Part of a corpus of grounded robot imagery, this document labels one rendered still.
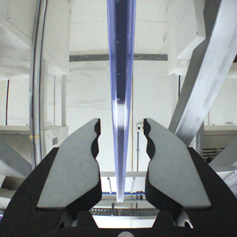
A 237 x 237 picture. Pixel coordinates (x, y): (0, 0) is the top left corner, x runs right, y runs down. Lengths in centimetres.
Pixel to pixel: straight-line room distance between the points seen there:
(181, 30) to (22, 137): 84
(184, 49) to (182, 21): 4
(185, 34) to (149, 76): 192
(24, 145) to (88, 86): 145
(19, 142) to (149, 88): 173
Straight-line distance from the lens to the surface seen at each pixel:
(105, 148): 206
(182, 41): 21
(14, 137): 91
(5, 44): 75
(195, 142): 63
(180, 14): 23
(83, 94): 209
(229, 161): 54
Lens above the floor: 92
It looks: 2 degrees up
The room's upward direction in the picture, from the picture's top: 180 degrees clockwise
